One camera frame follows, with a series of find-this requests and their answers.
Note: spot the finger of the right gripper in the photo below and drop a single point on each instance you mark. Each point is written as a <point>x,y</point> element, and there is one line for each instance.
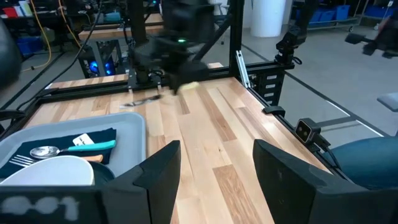
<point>176,85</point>

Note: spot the white metal strip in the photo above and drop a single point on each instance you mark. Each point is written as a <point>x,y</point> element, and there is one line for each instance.
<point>243,70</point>

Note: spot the wooden background table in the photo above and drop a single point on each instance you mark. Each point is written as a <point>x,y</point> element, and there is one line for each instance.
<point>102,32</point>

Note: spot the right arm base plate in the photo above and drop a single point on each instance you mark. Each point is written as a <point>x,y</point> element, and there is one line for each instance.
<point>146,84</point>

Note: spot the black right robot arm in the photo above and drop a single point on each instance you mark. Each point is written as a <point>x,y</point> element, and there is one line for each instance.
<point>186,18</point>

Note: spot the grey seat pad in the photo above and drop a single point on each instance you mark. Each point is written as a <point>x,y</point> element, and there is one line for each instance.
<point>388,102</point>

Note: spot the dark teal plate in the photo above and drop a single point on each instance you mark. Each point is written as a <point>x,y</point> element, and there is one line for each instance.
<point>102,175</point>

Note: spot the blue storage bin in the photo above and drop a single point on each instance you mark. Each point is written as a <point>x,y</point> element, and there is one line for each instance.
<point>342,12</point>
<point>323,15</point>

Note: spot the black aluminium table frame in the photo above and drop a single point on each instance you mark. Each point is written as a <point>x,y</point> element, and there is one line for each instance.
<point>236,37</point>

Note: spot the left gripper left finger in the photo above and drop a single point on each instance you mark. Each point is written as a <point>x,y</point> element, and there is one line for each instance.
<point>149,193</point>

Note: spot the black chair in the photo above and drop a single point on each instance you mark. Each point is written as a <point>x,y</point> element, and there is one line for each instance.
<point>9,53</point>

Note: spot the black table-level camera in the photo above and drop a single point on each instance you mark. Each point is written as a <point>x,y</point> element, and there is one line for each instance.
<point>306,130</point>

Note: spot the white building column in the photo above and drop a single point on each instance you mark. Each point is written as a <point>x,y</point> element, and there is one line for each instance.
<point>268,18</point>

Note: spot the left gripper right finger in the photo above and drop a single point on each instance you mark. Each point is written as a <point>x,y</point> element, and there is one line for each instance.
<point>295,199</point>

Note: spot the teal chair seat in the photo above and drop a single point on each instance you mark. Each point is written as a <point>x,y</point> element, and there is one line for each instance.
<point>370,161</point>

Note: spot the white bowl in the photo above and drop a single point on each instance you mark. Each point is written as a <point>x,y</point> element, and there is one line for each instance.
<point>53,172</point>

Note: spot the black box with silver labels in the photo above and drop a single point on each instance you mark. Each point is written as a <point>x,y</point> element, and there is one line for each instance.
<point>269,87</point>

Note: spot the grey plastic tray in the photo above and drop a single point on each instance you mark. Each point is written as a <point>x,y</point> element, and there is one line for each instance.
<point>130,137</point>

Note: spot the black edge clip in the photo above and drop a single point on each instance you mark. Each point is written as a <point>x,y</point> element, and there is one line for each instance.
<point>274,111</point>

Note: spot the navy cloth napkin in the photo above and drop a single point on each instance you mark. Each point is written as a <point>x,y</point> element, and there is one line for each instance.
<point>46,141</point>

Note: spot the computer with blue lights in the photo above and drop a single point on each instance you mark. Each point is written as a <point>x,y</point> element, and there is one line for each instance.
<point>99,67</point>

